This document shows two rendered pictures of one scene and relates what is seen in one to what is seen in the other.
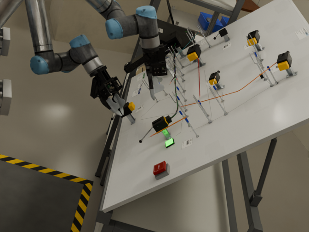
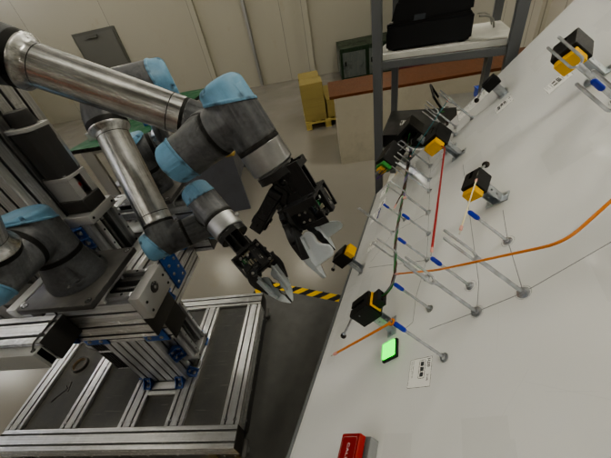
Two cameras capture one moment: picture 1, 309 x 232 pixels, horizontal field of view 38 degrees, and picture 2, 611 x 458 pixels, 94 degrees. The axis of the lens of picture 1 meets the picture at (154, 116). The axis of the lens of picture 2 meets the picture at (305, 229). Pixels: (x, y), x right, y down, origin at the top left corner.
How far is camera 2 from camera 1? 138 cm
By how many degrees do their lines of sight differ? 31
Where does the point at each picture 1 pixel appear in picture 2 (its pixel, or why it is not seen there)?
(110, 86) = (246, 261)
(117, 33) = (175, 167)
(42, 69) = (150, 253)
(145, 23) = (220, 120)
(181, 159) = (403, 433)
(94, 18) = (368, 134)
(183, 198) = not seen: hidden behind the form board
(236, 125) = (578, 367)
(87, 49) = (200, 204)
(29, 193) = (310, 324)
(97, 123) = not seen: hidden behind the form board
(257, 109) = not seen: outside the picture
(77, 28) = (356, 148)
